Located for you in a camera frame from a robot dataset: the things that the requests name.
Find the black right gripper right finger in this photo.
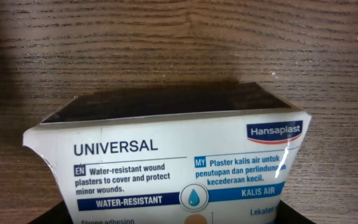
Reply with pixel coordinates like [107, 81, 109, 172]
[275, 200, 316, 224]

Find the white Hansaplast plaster box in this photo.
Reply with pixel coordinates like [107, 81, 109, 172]
[23, 83, 311, 223]

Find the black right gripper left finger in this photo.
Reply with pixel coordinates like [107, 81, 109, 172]
[28, 201, 73, 224]

